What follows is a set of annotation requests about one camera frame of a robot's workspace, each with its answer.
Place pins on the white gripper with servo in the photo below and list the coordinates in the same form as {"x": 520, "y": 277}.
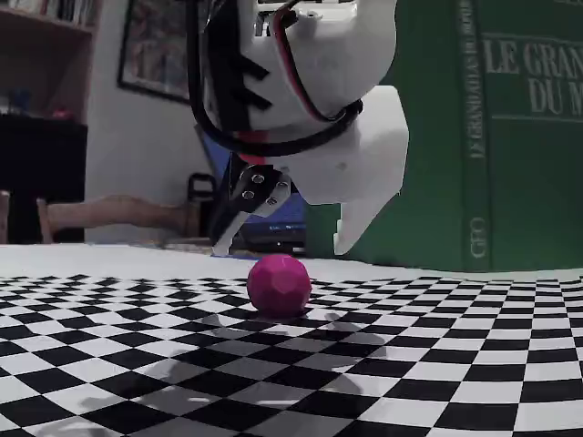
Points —
{"x": 360, "y": 159}

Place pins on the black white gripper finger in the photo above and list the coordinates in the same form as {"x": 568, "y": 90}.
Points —
{"x": 255, "y": 191}

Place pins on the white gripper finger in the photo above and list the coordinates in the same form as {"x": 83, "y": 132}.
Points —
{"x": 360, "y": 218}

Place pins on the pink faceted ball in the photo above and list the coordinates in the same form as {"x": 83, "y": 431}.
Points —
{"x": 279, "y": 287}

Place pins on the open black laptop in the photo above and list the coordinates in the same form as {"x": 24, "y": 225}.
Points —
{"x": 282, "y": 232}

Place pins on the large green atlas book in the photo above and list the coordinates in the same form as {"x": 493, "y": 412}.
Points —
{"x": 455, "y": 182}

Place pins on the light wooden chair back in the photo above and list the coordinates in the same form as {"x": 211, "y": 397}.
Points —
{"x": 114, "y": 210}

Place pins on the checkerboard printed white sheet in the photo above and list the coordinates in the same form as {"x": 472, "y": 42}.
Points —
{"x": 455, "y": 364}

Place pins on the small pink object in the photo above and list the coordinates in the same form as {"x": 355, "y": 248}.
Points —
{"x": 61, "y": 113}

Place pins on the black cabinet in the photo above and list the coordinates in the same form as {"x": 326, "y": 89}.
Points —
{"x": 45, "y": 173}

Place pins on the wooden bookshelf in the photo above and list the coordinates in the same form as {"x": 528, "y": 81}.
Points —
{"x": 45, "y": 54}

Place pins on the row of upright books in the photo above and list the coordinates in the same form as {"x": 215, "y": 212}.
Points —
{"x": 68, "y": 9}

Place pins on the framed wall picture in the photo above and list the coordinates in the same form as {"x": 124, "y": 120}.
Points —
{"x": 146, "y": 45}

